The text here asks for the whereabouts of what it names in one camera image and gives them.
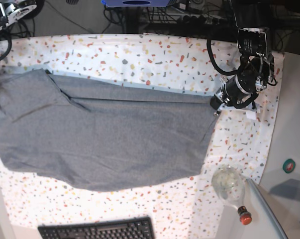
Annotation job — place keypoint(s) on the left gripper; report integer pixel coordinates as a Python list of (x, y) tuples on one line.
[(237, 94)]

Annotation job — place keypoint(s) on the grey t-shirt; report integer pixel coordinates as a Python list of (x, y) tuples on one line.
[(99, 136)]

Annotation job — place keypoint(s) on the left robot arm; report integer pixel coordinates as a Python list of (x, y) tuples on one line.
[(256, 70)]

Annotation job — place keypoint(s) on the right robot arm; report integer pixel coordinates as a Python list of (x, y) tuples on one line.
[(10, 13)]

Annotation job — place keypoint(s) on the clear bottle with red cap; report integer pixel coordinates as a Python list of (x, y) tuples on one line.
[(229, 186)]

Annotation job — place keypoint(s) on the green tape roll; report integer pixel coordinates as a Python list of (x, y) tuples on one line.
[(289, 166)]

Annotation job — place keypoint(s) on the black power strip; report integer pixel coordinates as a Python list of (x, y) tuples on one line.
[(204, 19)]

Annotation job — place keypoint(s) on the terrazzo pattern tablecloth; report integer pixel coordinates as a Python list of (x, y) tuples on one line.
[(181, 209)]

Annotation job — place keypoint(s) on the blue box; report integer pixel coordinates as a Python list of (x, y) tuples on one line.
[(138, 3)]

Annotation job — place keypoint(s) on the black keyboard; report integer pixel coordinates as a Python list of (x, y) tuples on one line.
[(139, 228)]

